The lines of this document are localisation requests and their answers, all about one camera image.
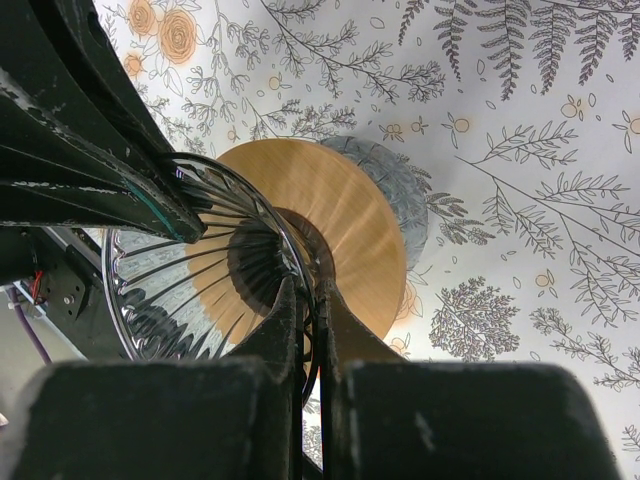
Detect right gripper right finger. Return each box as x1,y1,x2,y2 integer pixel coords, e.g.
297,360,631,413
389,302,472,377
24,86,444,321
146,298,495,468
1,280,619,479

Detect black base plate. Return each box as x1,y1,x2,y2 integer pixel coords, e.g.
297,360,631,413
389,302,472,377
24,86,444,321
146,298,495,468
1,226,127,361

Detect floral tablecloth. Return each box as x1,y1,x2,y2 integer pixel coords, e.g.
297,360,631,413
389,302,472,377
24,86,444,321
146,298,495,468
96,1,639,479

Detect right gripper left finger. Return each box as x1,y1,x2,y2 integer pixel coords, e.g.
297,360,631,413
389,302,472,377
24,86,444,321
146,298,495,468
1,1,204,243

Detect grey glass mug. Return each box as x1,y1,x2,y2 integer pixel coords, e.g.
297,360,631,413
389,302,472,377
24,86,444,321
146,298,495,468
317,134,431,274

